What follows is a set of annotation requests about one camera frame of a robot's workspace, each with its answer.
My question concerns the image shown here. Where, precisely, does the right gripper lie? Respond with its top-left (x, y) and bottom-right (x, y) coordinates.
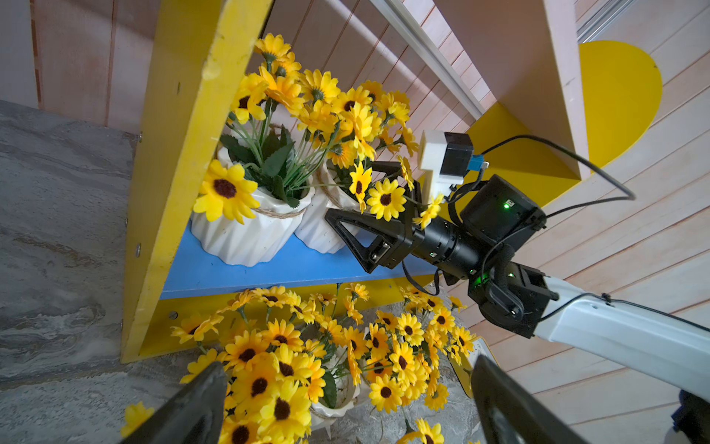
top-left (325, 161), bottom-right (486, 280)

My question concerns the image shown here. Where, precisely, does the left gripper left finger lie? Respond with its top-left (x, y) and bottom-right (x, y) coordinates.
top-left (121, 363), bottom-right (227, 443)

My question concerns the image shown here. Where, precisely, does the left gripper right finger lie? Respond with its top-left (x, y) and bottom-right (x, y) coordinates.
top-left (471, 355), bottom-right (585, 444)

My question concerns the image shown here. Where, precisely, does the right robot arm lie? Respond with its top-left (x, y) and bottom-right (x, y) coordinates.
top-left (325, 176), bottom-right (709, 443)

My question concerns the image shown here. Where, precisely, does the yellow two-tier shelf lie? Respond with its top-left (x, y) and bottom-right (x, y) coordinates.
top-left (120, 0), bottom-right (664, 364)

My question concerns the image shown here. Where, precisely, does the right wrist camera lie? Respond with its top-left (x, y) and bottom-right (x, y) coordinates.
top-left (418, 131), bottom-right (489, 204)

